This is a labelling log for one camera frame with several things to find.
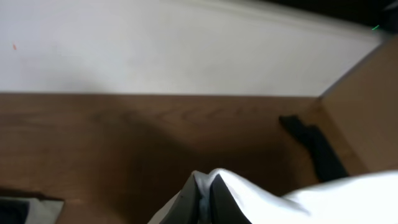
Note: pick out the black garment at right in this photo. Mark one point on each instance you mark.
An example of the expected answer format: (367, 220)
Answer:
(326, 163)

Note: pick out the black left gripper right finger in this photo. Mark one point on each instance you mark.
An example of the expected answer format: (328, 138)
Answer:
(223, 207)

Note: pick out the brown cardboard side panel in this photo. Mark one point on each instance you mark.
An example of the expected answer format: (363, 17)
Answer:
(363, 105)

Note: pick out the white printed t-shirt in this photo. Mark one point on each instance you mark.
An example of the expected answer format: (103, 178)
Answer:
(369, 198)

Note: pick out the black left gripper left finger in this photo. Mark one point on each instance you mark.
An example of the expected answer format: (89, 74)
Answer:
(185, 209)

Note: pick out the folded beige garment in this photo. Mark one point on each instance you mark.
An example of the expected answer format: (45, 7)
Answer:
(43, 211)

